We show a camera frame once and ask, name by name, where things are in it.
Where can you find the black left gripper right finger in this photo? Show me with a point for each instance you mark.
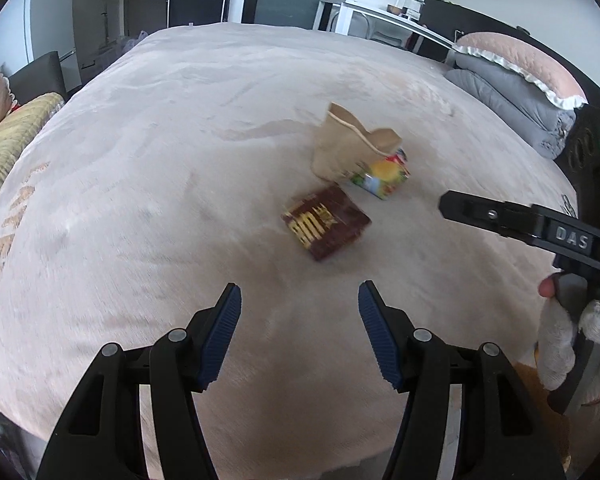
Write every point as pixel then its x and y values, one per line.
pixel 500 433

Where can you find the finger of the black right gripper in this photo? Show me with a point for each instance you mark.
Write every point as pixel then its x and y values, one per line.
pixel 503 218

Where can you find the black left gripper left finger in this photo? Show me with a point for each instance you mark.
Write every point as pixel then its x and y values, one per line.
pixel 130 399

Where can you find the colourful juice carton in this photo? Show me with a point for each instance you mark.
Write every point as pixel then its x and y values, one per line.
pixel 384 177

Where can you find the brown paper bag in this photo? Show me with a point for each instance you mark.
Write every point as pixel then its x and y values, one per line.
pixel 343 146

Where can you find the dark brown snack packet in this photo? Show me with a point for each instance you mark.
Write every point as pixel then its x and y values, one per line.
pixel 326 221

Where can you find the white gloved right hand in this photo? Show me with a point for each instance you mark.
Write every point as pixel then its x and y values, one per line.
pixel 556 357

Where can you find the pink frilled pillow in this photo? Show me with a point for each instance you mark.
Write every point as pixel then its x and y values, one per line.
pixel 532 64

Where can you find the black headboard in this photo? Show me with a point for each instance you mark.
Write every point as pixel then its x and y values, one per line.
pixel 447 18

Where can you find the beige plush bed blanket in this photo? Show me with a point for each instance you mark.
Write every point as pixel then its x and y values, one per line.
pixel 166 177

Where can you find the white desk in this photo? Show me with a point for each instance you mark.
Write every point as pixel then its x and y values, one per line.
pixel 337 15

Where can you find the yellow quilted cushion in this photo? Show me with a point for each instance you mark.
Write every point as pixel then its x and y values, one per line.
pixel 20 127

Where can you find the black sofa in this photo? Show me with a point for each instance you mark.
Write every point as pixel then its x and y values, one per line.
pixel 43 75

